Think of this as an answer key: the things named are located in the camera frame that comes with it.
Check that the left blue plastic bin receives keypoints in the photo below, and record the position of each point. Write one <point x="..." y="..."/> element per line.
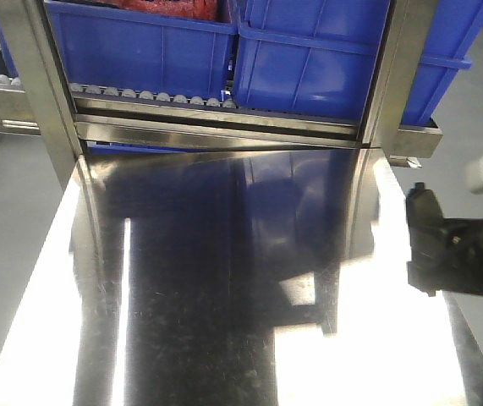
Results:
<point x="144" y="52"/>

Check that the blue plastic bin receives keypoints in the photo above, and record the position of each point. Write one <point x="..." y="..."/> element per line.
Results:
<point x="318" y="57"/>
<point x="144" y="52"/>

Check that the red contents in bin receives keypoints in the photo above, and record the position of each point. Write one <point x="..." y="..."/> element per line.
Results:
<point x="192" y="9"/>

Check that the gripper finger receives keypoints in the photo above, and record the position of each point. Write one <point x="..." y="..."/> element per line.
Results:
<point x="426" y="232"/>

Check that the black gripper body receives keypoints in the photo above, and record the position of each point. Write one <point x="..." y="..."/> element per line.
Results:
<point x="462" y="260"/>

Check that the stainless steel rack frame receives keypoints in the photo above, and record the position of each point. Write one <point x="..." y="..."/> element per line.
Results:
<point x="43" y="103"/>

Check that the right blue plastic bin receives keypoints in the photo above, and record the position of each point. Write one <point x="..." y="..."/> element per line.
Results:
<point x="318" y="57"/>

